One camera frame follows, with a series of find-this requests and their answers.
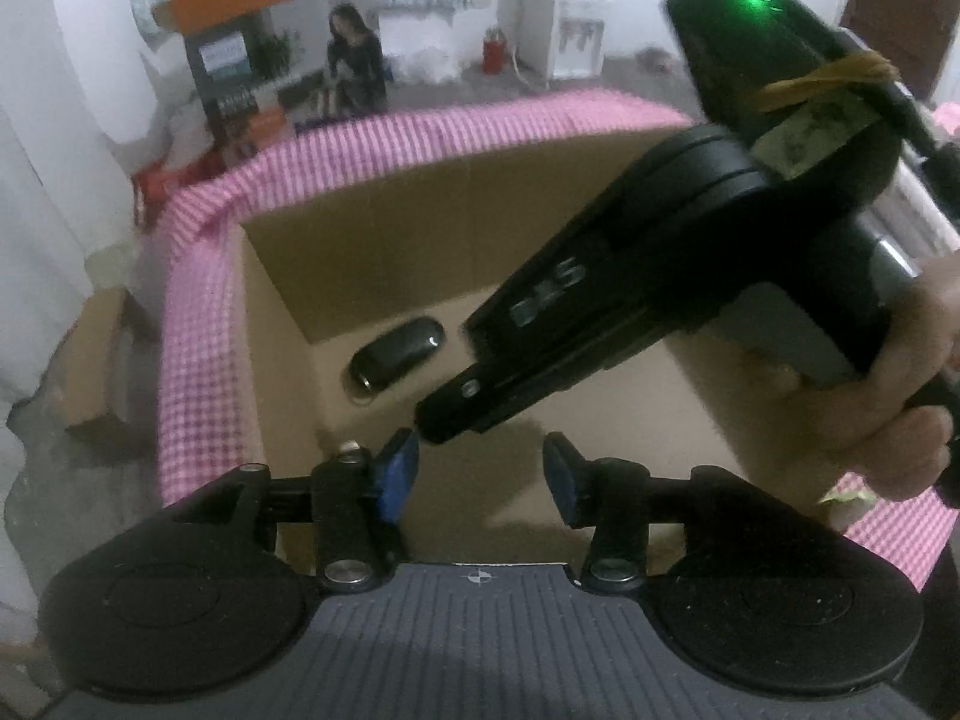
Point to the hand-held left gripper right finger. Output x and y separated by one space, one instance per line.
562 480

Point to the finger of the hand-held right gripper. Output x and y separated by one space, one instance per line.
480 405

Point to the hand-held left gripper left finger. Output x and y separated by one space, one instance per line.
397 476

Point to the black glossy key fob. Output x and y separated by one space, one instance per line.
394 356

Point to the brown cardboard box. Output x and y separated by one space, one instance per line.
420 225

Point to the person's right hand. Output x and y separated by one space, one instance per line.
862 427

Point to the white water dispenser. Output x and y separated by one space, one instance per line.
562 34

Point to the pink checkered cloth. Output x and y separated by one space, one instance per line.
202 360

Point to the brown door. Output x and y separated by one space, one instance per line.
900 22

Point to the white plastic bag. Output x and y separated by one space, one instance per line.
420 64

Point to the small cardboard box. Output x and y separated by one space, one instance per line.
97 367

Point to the dark display stand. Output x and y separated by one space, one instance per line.
225 82

